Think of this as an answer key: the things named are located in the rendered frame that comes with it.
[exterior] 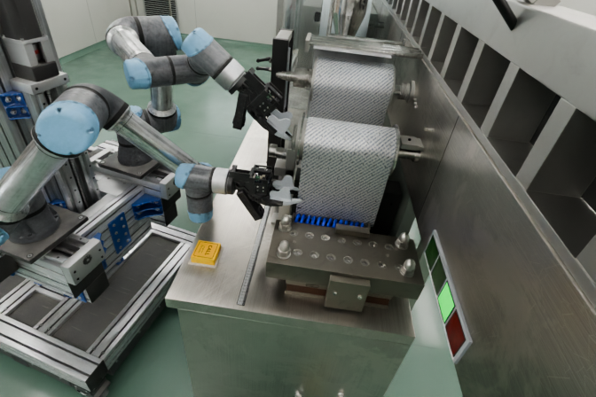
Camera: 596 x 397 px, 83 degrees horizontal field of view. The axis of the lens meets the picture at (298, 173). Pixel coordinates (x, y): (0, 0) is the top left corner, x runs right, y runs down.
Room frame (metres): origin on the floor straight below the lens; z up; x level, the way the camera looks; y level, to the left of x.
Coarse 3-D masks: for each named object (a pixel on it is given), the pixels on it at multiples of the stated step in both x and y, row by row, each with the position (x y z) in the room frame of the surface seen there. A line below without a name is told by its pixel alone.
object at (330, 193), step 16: (304, 176) 0.76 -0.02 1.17; (320, 176) 0.76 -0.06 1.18; (336, 176) 0.76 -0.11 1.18; (352, 176) 0.76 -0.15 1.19; (368, 176) 0.76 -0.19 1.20; (384, 176) 0.75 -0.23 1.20; (304, 192) 0.76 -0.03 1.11; (320, 192) 0.76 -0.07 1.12; (336, 192) 0.76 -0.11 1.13; (352, 192) 0.76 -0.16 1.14; (368, 192) 0.76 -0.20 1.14; (304, 208) 0.76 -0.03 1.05; (320, 208) 0.76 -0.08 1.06; (336, 208) 0.76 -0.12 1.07; (352, 208) 0.76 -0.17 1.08; (368, 208) 0.75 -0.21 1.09
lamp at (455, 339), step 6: (456, 318) 0.35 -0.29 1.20; (450, 324) 0.35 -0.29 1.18; (456, 324) 0.34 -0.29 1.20; (450, 330) 0.35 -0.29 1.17; (456, 330) 0.33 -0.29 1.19; (450, 336) 0.34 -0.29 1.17; (456, 336) 0.33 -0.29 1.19; (462, 336) 0.32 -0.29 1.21; (450, 342) 0.33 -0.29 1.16; (456, 342) 0.32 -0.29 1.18; (456, 348) 0.31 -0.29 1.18
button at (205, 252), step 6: (198, 246) 0.69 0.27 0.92; (204, 246) 0.69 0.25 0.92; (210, 246) 0.69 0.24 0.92; (216, 246) 0.69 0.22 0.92; (198, 252) 0.67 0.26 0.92; (204, 252) 0.67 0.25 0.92; (210, 252) 0.67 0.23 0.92; (216, 252) 0.67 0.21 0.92; (192, 258) 0.64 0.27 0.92; (198, 258) 0.64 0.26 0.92; (204, 258) 0.65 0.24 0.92; (210, 258) 0.65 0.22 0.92; (216, 258) 0.67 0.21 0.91; (210, 264) 0.64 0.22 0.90
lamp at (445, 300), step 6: (444, 288) 0.42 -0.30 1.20; (444, 294) 0.41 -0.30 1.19; (450, 294) 0.39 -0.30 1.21; (444, 300) 0.40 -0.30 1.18; (450, 300) 0.38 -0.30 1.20; (444, 306) 0.39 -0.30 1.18; (450, 306) 0.38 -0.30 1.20; (444, 312) 0.38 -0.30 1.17; (450, 312) 0.37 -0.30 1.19; (444, 318) 0.37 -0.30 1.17
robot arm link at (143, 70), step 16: (128, 16) 1.18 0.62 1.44; (112, 32) 1.07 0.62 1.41; (128, 32) 1.07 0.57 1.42; (112, 48) 1.06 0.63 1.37; (128, 48) 0.93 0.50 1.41; (144, 48) 0.93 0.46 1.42; (128, 64) 0.80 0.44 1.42; (144, 64) 0.81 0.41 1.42; (160, 64) 0.83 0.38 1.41; (128, 80) 0.80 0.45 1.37; (144, 80) 0.80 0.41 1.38; (160, 80) 0.82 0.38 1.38
